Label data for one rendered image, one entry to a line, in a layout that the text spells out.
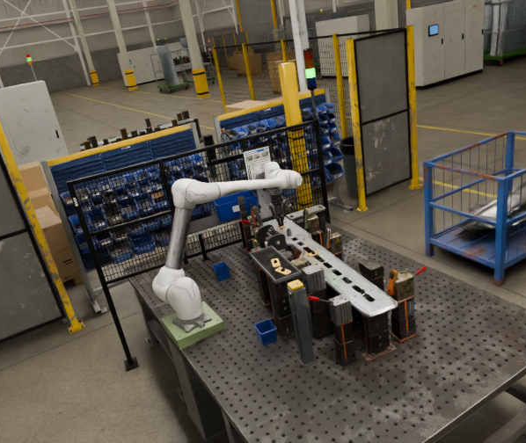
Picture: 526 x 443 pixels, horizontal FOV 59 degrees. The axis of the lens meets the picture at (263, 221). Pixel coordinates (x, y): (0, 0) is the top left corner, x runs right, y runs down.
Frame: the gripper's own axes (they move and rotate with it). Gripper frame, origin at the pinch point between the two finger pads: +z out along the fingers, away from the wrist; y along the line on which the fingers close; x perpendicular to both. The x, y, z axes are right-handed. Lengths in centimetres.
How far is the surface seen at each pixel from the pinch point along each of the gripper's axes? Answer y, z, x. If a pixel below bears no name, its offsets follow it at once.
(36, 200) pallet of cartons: -188, 37, 365
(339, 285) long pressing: -6, 6, -87
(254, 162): 7, -29, 54
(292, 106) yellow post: 46, -62, 58
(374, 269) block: 15, 3, -88
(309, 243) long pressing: 4.5, 5.8, -32.4
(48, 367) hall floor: -188, 105, 91
